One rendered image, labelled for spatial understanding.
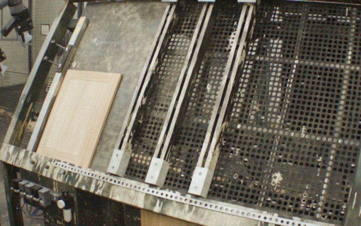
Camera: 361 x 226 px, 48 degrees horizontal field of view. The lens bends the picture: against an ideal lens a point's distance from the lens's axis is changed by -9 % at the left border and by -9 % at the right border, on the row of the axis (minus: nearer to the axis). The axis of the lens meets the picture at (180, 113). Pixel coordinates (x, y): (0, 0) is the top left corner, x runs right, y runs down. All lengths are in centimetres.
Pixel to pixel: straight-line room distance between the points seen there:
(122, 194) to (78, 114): 63
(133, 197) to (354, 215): 104
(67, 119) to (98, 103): 23
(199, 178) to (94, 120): 78
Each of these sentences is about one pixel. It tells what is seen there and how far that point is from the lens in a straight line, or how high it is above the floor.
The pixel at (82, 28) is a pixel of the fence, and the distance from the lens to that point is 287.
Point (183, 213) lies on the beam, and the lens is 195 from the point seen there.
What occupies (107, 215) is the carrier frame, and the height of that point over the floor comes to 53.
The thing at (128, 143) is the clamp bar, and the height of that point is 106.
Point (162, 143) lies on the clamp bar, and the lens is 208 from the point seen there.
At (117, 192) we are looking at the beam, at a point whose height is 84.
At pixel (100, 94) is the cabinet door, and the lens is 249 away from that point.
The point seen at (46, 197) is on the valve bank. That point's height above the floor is 73.
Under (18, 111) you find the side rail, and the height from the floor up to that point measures 110.
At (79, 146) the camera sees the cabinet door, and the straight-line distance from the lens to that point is 244.
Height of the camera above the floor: 167
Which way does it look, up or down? 12 degrees down
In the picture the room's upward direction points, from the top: 1 degrees clockwise
